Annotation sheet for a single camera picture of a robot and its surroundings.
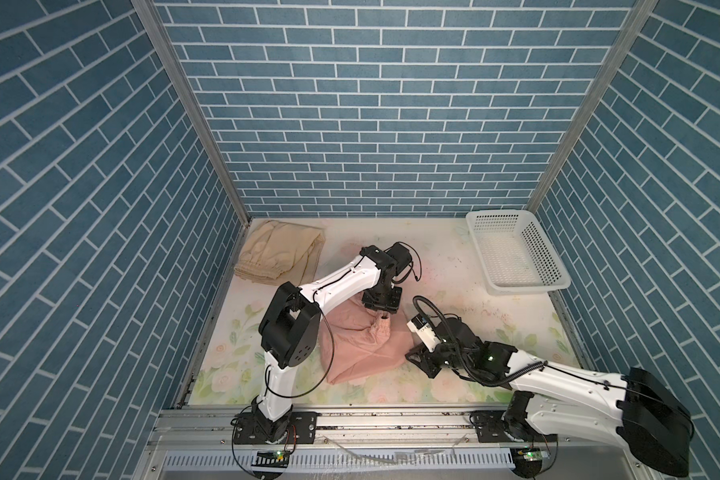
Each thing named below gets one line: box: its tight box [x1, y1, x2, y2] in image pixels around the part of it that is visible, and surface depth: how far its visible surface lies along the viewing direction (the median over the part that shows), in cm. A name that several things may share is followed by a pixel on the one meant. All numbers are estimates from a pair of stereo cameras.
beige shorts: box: [234, 220, 326, 286], surface depth 107 cm
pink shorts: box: [319, 293, 413, 385], surface depth 84 cm
